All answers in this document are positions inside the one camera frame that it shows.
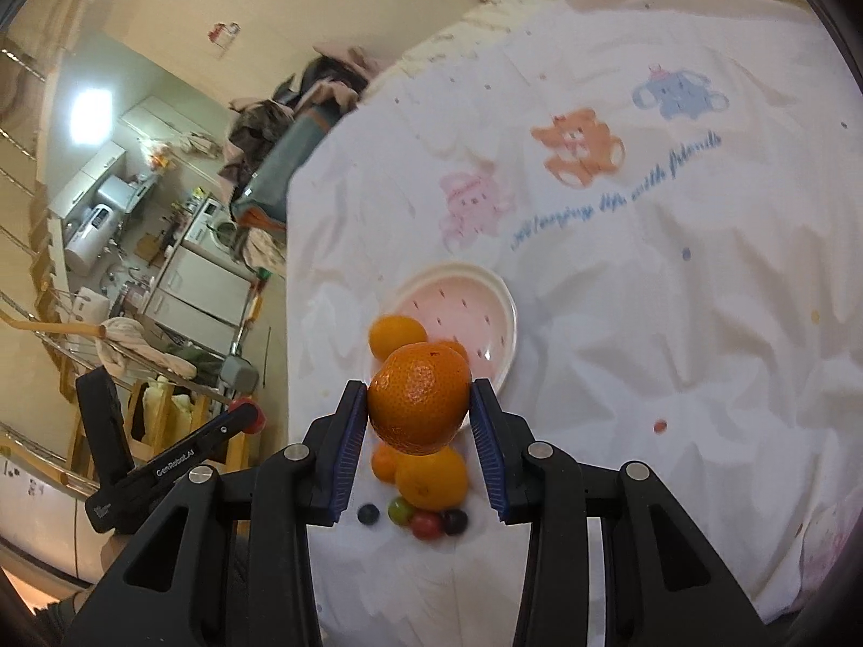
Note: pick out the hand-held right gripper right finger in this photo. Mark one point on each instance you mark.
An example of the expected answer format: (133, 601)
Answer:
(487, 458)

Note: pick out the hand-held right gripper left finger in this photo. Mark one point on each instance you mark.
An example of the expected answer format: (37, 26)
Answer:
(347, 458)

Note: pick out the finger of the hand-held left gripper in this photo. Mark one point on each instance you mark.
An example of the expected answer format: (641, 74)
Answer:
(108, 424)
(222, 428)

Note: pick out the small orange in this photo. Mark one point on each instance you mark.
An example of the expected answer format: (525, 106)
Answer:
(398, 337)
(383, 464)

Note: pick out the large orange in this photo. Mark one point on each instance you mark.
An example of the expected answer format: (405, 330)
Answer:
(438, 482)

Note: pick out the green cherry tomato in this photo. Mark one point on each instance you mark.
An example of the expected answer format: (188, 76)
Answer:
(400, 509)

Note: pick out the red cherry tomato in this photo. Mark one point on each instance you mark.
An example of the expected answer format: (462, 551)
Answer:
(426, 526)

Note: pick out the medium orange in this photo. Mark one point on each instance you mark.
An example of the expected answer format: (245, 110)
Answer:
(418, 397)

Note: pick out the pink speckled plate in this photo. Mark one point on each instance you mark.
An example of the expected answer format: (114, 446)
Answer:
(465, 310)

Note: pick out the grey dustpan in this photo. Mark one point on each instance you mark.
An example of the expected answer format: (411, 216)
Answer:
(237, 374)

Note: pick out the white floor cabinet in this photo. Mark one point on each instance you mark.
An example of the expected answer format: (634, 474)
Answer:
(202, 290)

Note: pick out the floral cloth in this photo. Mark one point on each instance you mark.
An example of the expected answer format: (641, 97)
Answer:
(259, 249)

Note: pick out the white water heater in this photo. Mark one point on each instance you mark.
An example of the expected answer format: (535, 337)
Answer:
(87, 236)

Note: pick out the white washing machine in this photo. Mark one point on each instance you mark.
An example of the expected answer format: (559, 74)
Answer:
(216, 226)

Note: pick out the white printed blanket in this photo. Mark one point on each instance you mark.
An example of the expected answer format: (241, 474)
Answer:
(674, 283)

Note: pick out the folded grey-teal quilt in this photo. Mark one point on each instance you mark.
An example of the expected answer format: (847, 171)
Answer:
(283, 155)

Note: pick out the ceiling light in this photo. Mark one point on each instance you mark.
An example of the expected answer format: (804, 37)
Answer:
(91, 114)

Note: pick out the tall white cabinet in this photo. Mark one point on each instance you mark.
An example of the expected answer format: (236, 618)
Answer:
(158, 114)

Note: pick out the pink patterned cloth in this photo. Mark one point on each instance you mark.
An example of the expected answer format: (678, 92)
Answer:
(826, 539)

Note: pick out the pile of clothes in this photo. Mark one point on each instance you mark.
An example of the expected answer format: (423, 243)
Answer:
(317, 81)

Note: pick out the white wall cabinets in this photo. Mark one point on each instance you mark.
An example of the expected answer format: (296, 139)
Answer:
(87, 175)

